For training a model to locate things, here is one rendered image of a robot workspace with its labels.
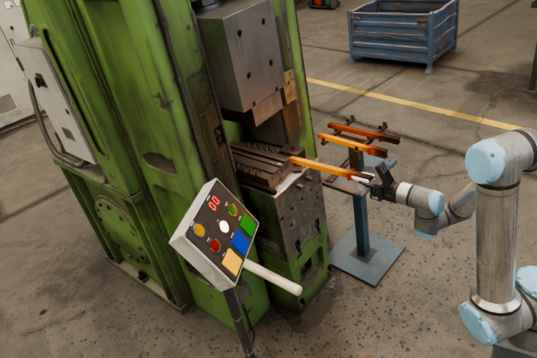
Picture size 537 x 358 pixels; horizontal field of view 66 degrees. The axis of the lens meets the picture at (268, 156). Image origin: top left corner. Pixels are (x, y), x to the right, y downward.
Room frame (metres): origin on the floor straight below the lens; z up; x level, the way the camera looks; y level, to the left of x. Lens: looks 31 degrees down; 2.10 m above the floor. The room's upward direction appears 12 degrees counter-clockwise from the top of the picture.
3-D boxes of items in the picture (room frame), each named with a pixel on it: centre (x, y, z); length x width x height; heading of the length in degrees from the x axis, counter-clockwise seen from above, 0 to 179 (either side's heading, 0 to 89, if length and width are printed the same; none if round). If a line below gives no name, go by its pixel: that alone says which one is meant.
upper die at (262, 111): (1.86, 0.10, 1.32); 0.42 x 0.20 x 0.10; 44
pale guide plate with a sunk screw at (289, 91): (2.02, -0.18, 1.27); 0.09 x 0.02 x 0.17; 134
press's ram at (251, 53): (1.89, 0.07, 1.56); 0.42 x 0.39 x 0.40; 44
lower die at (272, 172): (1.86, 0.10, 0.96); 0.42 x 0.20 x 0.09; 44
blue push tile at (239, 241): (1.21, 0.18, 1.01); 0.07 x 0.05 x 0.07; 159
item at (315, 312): (1.67, -0.08, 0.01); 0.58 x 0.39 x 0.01; 134
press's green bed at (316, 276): (1.90, 0.07, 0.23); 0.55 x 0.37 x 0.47; 44
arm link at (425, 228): (1.22, -0.58, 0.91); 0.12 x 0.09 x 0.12; 102
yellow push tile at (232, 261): (1.12, 0.22, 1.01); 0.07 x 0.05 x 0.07; 159
